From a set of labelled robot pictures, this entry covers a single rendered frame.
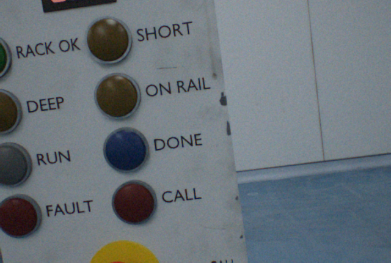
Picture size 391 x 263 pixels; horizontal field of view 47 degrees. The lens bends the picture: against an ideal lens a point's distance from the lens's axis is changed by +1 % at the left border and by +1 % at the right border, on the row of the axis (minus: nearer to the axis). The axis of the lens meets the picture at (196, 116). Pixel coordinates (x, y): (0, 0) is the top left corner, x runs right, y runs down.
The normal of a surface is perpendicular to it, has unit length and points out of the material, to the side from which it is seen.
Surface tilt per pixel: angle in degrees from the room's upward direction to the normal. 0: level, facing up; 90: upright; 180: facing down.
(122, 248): 90
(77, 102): 90
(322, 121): 90
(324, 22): 90
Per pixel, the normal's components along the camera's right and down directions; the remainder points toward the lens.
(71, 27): -0.06, 0.13
